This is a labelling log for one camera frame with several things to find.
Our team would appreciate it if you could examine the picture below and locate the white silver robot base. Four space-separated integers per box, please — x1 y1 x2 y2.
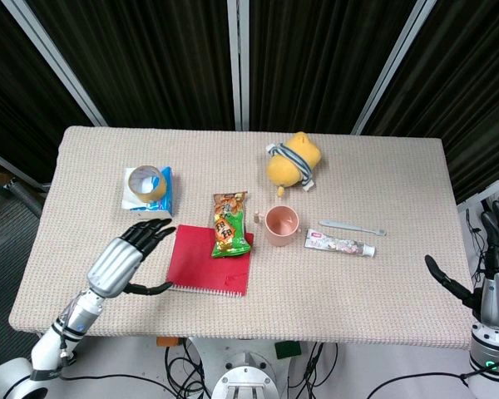
186 337 303 399

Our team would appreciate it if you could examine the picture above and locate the floral print toothpaste tube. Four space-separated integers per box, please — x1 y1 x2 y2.
304 229 377 258

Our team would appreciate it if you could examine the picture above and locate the grey corrugated hose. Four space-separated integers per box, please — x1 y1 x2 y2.
4 177 42 218

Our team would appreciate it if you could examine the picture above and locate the beige woven tablecloth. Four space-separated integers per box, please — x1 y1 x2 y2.
7 126 475 350

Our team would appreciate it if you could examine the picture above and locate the yellow packing tape roll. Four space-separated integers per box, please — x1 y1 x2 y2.
127 165 168 204

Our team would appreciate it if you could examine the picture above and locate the green orange snack bag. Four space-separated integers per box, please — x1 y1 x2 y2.
210 190 251 259

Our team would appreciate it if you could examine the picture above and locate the blue white tissue pack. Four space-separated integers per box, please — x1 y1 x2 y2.
121 165 175 219

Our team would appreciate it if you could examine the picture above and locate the red spiral notebook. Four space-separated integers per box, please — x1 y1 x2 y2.
165 224 254 298

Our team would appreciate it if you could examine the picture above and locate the black curtain panel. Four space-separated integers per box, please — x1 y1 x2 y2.
24 0 236 131
248 0 421 135
0 0 95 184
363 0 499 204

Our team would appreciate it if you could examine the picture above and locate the yellow plush toy with scarf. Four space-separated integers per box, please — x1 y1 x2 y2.
264 131 322 197

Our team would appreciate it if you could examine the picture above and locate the pink mug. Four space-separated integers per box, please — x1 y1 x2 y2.
253 205 303 249

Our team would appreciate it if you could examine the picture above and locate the grey toothbrush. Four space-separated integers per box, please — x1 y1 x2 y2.
318 219 388 237

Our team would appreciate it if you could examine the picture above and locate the green block under table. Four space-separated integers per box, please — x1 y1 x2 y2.
274 341 304 361

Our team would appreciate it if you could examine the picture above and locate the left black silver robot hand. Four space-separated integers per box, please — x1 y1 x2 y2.
85 219 177 299

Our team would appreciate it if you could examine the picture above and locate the grey partition post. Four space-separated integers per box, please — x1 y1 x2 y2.
226 0 250 131
351 0 437 135
0 0 109 127

